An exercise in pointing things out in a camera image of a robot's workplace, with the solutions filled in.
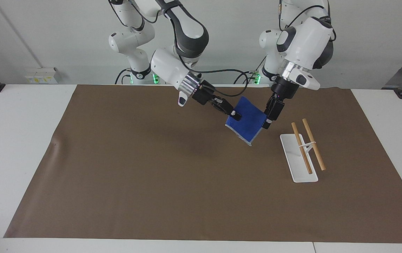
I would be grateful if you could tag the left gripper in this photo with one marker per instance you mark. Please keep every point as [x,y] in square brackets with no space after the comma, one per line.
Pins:
[284,90]

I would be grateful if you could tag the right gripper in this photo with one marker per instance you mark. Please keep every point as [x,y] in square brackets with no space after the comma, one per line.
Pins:
[203,93]

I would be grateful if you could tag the blue towel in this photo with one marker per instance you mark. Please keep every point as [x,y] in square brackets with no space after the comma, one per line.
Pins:
[248,119]

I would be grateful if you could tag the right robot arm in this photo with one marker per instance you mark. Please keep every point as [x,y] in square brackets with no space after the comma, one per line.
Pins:
[188,28]

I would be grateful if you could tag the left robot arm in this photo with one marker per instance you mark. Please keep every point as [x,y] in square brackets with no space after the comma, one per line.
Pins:
[309,38]

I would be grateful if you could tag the white rack with wooden bars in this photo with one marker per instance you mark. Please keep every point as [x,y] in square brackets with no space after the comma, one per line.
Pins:
[297,165]

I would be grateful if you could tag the white wall socket box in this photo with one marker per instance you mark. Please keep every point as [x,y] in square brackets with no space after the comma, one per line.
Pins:
[41,75]

